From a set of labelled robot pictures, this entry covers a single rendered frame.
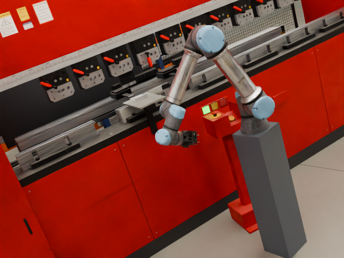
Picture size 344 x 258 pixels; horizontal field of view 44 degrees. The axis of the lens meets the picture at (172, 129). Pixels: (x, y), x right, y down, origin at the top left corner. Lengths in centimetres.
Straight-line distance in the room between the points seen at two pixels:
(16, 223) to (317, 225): 175
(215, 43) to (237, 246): 137
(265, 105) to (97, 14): 115
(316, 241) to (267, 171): 61
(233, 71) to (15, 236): 143
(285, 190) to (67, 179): 123
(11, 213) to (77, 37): 104
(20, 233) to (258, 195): 130
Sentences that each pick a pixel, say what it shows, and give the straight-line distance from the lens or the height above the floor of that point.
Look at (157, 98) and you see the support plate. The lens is 254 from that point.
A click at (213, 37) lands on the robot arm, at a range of 190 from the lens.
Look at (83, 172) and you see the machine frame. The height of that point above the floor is 75.
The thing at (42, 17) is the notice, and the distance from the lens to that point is 253.
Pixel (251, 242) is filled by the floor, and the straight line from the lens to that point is 276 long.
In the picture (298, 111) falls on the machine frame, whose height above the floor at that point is 41.
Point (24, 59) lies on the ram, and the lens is 250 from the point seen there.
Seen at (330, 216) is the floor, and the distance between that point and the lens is 285.
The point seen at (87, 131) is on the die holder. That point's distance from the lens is 263.
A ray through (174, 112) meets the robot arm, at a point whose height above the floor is 107.
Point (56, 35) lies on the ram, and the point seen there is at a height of 152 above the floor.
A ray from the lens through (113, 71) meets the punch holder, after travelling 263.
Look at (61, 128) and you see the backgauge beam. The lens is 286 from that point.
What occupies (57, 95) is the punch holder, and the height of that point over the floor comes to 121.
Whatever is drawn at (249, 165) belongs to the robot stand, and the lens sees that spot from 232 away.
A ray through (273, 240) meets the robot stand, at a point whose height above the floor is 11.
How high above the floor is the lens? 164
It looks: 19 degrees down
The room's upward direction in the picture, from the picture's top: 18 degrees counter-clockwise
